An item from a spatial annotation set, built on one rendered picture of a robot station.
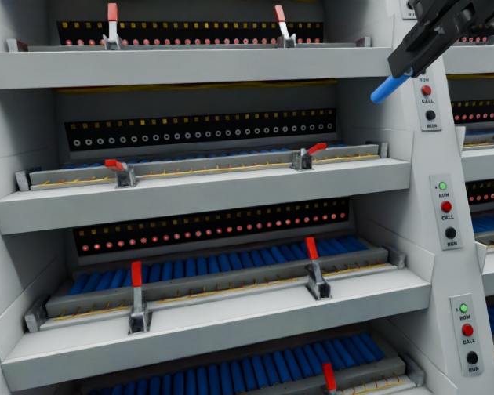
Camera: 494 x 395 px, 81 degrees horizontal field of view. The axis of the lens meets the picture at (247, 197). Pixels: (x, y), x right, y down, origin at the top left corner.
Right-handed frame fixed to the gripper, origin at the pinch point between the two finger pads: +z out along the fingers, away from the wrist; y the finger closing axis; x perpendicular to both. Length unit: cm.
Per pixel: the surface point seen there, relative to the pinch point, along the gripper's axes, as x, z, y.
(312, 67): -8.6, 13.8, 6.0
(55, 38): -29, 30, 51
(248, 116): -8.5, 28.2, 14.5
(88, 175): 4.6, 19.7, 42.0
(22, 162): 1, 21, 52
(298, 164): 6.9, 16.7, 10.5
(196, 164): 4.4, 19.7, 26.1
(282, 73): -7.9, 14.2, 11.1
